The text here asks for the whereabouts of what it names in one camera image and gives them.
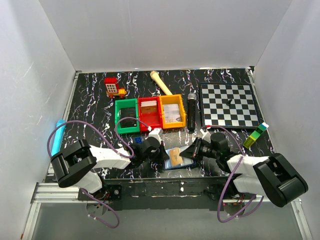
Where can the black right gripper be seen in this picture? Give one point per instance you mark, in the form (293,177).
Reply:
(196,149)

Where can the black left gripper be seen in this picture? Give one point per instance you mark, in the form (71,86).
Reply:
(161,152)

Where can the navy blue card holder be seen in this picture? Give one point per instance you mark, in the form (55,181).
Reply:
(187,162)

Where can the gold VIP credit card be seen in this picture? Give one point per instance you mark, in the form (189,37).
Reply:
(175,158)

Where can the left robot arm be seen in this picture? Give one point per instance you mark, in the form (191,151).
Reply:
(73,165)

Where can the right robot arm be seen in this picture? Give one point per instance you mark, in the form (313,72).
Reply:
(270,176)

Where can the white cards in yellow bin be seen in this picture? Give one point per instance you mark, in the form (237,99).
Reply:
(171,113)

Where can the orange cards in red bin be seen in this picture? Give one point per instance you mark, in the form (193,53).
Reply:
(148,107)

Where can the blue toy brick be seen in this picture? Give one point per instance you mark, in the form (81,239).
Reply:
(138,140)

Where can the yellow plastic bin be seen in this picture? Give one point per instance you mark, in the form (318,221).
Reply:
(176,98)

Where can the red plastic bin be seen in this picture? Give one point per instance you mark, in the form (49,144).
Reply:
(153,120)

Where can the black microphone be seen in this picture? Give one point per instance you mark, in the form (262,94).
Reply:
(191,111)

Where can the black object in green bin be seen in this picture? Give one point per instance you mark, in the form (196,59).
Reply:
(128,113)

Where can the green plastic bin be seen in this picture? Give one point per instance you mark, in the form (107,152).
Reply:
(123,103)

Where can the black white chessboard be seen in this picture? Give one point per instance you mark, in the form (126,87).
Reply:
(230,105)

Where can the yellow green brick stack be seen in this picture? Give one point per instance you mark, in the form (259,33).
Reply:
(255,135)

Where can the beige wooden microphone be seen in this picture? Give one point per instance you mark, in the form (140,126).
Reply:
(156,78)

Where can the light blue toy microphone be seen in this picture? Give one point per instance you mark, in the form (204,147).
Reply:
(58,138)

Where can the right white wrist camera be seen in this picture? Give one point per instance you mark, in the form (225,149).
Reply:
(206,135)

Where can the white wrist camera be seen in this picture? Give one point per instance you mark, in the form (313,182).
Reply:
(156,133)
(206,135)

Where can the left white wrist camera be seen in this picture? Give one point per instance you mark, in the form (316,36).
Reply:
(156,133)

